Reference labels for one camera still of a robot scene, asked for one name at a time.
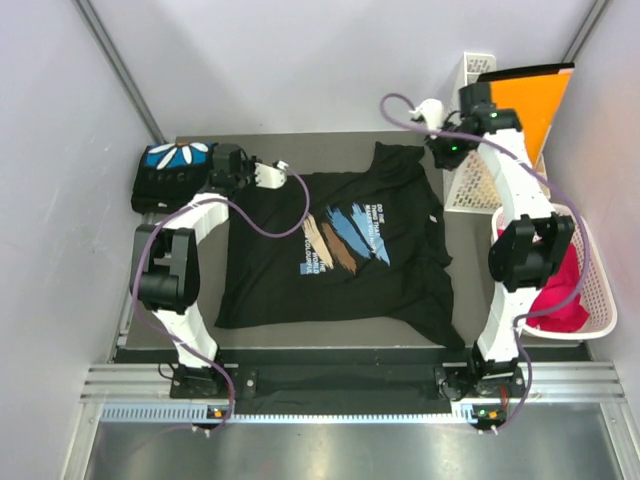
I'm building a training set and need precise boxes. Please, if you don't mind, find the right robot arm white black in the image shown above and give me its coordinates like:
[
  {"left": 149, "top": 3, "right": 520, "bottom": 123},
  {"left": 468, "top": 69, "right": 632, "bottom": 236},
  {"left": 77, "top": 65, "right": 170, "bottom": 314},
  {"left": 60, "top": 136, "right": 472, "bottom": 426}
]
[{"left": 414, "top": 83, "right": 575, "bottom": 397}]

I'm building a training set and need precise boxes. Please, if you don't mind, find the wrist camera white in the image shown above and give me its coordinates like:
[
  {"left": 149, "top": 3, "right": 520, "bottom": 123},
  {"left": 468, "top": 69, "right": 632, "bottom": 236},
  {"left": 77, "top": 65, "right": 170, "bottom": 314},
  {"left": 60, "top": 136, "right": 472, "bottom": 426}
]
[
  {"left": 409, "top": 98, "right": 445, "bottom": 131},
  {"left": 254, "top": 160, "right": 289, "bottom": 190}
]

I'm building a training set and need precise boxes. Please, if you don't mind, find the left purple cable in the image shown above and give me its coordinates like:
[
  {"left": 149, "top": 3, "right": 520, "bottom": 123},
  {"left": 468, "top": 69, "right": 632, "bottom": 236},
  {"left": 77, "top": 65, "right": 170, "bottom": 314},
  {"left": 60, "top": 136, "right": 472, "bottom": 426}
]
[{"left": 130, "top": 167, "right": 311, "bottom": 437}]

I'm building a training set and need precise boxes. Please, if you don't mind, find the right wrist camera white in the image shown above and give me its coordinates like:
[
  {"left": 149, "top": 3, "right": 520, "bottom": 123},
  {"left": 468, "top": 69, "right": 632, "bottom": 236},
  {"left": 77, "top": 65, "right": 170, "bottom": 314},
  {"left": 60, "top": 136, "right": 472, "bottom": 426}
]
[{"left": 409, "top": 98, "right": 445, "bottom": 131}]

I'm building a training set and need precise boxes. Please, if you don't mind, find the white perforated file organizer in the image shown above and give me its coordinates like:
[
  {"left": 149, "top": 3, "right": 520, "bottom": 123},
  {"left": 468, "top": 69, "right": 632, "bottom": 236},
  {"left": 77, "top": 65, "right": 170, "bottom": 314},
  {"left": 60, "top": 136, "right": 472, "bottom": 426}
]
[{"left": 442, "top": 51, "right": 549, "bottom": 214}]

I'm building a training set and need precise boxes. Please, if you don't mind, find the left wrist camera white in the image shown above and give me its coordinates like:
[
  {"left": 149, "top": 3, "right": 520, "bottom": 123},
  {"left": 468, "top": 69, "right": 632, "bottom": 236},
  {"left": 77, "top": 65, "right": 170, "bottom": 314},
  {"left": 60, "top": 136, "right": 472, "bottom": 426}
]
[{"left": 254, "top": 160, "right": 289, "bottom": 190}]

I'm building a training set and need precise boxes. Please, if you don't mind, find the aluminium corner post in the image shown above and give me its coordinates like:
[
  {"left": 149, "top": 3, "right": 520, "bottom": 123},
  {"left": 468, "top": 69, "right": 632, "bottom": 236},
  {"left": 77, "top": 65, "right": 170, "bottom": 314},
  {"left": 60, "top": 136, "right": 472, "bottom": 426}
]
[
  {"left": 71, "top": 0, "right": 166, "bottom": 142},
  {"left": 561, "top": 0, "right": 613, "bottom": 63}
]

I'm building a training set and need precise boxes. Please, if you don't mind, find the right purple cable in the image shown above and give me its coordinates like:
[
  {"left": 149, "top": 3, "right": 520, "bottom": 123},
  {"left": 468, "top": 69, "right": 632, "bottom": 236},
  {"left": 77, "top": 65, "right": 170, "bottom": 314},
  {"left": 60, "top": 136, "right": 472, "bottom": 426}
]
[{"left": 379, "top": 93, "right": 592, "bottom": 436}]

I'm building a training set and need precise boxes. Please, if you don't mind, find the white slotted cable duct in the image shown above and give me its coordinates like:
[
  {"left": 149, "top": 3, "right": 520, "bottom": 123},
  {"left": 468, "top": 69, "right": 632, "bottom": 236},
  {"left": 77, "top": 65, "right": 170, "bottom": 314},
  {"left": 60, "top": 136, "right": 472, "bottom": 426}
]
[{"left": 100, "top": 403, "right": 501, "bottom": 426}]

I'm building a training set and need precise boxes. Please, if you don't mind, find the black graphic t-shirt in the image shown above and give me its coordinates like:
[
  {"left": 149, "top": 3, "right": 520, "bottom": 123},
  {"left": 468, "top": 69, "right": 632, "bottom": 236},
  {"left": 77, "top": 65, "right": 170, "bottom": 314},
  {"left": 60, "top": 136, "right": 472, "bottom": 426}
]
[{"left": 215, "top": 143, "right": 464, "bottom": 349}]

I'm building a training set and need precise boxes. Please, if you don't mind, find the orange folder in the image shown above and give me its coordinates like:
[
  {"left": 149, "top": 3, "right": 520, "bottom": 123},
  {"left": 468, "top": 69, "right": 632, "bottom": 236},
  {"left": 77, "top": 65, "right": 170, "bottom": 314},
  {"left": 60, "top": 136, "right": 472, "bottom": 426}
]
[{"left": 476, "top": 62, "right": 575, "bottom": 166}]

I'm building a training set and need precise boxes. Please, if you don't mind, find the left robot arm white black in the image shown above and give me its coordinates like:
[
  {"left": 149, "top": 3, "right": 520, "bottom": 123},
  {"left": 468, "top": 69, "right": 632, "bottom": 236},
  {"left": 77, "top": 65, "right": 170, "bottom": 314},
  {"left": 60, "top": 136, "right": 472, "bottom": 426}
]
[{"left": 129, "top": 141, "right": 266, "bottom": 398}]

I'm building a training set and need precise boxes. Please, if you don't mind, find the aluminium frame rail front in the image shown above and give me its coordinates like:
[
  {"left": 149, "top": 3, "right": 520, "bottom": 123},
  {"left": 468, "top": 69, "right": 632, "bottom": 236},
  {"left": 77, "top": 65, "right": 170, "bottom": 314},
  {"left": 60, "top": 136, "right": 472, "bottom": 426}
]
[{"left": 81, "top": 362, "right": 625, "bottom": 403}]

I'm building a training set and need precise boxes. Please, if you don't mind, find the left aluminium corner post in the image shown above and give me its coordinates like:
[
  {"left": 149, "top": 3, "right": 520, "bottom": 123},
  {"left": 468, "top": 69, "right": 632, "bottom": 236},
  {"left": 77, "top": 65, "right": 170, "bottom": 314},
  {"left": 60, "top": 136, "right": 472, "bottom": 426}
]
[{"left": 71, "top": 0, "right": 166, "bottom": 142}]

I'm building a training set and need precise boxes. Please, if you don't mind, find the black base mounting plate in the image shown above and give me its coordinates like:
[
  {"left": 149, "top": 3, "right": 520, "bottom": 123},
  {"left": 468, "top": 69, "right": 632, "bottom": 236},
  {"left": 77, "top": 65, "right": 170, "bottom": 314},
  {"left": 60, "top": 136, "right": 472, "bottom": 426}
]
[{"left": 169, "top": 362, "right": 529, "bottom": 414}]

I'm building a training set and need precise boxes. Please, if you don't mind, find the pink red t-shirt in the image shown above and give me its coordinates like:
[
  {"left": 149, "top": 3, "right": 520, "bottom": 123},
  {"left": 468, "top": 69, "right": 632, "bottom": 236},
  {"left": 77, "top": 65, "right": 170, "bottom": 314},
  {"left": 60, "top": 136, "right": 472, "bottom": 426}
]
[{"left": 529, "top": 242, "right": 591, "bottom": 334}]

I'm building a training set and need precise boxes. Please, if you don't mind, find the purple cable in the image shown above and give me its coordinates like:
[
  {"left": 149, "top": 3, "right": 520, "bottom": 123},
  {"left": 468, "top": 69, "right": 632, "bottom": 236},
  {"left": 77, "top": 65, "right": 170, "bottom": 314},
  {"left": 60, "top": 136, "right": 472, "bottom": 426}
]
[
  {"left": 379, "top": 93, "right": 592, "bottom": 436},
  {"left": 130, "top": 167, "right": 311, "bottom": 437}
]

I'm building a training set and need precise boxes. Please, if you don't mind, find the white plastic laundry basket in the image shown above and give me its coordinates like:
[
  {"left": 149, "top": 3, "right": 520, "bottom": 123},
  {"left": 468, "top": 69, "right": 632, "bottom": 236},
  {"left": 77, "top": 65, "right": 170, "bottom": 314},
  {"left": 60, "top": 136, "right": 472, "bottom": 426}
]
[{"left": 491, "top": 207, "right": 617, "bottom": 341}]

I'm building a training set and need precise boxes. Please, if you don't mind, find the folded black daisy t-shirt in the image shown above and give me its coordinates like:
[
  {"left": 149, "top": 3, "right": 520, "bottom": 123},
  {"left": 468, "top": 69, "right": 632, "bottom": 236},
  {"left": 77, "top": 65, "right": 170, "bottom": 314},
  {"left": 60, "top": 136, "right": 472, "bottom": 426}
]
[{"left": 130, "top": 142, "right": 217, "bottom": 215}]

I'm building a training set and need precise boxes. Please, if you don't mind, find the right aluminium corner post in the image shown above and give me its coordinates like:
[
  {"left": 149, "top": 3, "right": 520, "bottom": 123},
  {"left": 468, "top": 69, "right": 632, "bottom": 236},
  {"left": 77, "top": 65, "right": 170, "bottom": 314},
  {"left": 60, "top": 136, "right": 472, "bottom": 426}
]
[{"left": 561, "top": 0, "right": 613, "bottom": 63}]

